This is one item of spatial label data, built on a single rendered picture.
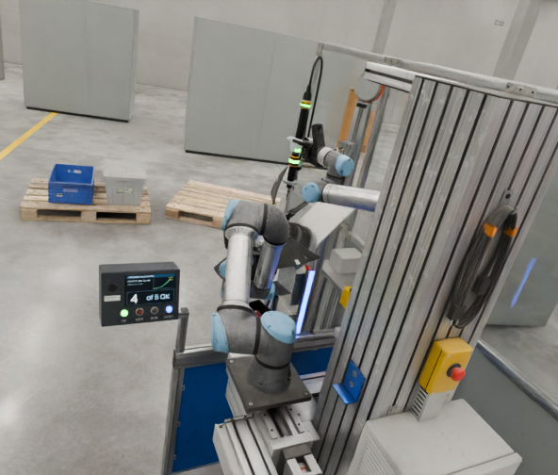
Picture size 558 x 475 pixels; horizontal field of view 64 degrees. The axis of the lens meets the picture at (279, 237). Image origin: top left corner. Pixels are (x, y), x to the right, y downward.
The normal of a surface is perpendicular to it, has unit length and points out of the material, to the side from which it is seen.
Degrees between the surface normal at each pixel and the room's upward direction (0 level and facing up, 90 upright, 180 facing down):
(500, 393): 90
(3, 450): 0
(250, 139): 90
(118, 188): 95
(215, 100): 90
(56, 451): 0
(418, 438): 0
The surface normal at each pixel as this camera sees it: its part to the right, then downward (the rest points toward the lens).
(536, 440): -0.90, 0.02
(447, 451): 0.18, -0.89
